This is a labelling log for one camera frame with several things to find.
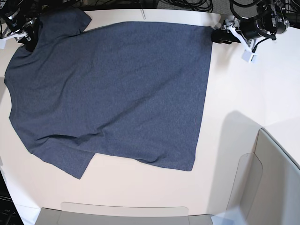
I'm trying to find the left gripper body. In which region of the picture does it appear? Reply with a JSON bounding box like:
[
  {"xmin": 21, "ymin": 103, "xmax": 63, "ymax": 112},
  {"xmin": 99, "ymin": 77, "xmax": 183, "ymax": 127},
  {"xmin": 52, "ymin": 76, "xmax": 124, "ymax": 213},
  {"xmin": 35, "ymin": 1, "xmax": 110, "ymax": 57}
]
[{"xmin": 221, "ymin": 20, "xmax": 255, "ymax": 53}]

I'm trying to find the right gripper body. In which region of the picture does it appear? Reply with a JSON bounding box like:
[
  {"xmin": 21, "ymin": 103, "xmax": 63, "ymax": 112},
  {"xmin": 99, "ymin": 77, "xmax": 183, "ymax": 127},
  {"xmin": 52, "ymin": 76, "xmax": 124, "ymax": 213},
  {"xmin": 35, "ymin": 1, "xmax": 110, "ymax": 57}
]
[{"xmin": 0, "ymin": 20, "xmax": 35, "ymax": 44}]

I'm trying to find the dark blue t-shirt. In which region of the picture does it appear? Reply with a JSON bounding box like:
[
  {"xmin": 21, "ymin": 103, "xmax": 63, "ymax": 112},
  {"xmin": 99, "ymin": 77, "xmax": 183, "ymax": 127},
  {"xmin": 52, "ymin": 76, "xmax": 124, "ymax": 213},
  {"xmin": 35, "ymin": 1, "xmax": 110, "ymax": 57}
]
[{"xmin": 4, "ymin": 8, "xmax": 212, "ymax": 179}]

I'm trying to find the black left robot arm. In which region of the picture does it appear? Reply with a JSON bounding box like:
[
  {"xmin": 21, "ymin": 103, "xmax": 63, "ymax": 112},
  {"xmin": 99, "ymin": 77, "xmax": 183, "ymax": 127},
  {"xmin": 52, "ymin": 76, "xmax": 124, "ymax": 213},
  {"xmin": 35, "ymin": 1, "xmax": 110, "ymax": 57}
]
[{"xmin": 211, "ymin": 0, "xmax": 290, "ymax": 53}]

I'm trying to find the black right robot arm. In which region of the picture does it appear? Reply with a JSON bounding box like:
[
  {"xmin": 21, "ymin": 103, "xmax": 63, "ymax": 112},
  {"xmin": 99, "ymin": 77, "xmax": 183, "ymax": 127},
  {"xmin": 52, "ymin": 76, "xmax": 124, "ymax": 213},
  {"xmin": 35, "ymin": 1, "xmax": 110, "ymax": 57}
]
[{"xmin": 0, "ymin": 0, "xmax": 39, "ymax": 52}]

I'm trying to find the grey bin right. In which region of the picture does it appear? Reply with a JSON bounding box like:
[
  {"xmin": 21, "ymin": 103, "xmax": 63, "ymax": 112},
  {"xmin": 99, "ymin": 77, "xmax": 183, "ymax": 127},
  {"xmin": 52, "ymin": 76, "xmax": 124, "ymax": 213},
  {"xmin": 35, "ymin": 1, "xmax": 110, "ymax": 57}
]
[{"xmin": 225, "ymin": 129, "xmax": 300, "ymax": 225}]

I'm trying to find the grey bin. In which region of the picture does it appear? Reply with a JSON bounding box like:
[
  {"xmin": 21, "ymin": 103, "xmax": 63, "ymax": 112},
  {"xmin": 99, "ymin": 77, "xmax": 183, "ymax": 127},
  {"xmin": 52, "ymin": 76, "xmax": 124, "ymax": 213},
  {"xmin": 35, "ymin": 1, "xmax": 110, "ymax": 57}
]
[
  {"xmin": 225, "ymin": 129, "xmax": 300, "ymax": 225},
  {"xmin": 35, "ymin": 202, "xmax": 213, "ymax": 225}
]

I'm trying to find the grey bin bottom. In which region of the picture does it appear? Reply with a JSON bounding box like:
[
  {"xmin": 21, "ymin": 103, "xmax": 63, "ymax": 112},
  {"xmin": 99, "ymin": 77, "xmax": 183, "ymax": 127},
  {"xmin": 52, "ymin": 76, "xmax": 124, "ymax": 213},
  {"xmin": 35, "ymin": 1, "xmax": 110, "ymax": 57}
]
[{"xmin": 35, "ymin": 202, "xmax": 213, "ymax": 225}]

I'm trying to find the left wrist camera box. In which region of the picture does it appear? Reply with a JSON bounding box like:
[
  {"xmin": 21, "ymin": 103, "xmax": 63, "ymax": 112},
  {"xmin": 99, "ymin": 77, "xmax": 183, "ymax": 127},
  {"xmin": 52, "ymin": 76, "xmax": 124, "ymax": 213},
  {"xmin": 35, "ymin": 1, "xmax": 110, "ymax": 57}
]
[{"xmin": 242, "ymin": 50, "xmax": 257, "ymax": 63}]

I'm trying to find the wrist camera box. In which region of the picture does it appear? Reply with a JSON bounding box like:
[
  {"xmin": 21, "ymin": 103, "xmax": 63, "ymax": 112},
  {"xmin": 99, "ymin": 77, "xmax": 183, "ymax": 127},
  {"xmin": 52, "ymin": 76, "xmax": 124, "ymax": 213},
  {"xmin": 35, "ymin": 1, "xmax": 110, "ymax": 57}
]
[
  {"xmin": 242, "ymin": 50, "xmax": 257, "ymax": 63},
  {"xmin": 0, "ymin": 38, "xmax": 6, "ymax": 49}
]

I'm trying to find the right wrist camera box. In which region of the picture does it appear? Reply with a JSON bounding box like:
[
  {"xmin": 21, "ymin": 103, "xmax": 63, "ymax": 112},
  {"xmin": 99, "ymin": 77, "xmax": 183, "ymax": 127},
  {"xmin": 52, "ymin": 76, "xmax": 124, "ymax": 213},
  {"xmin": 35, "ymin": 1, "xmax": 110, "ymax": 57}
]
[{"xmin": 0, "ymin": 38, "xmax": 6, "ymax": 49}]

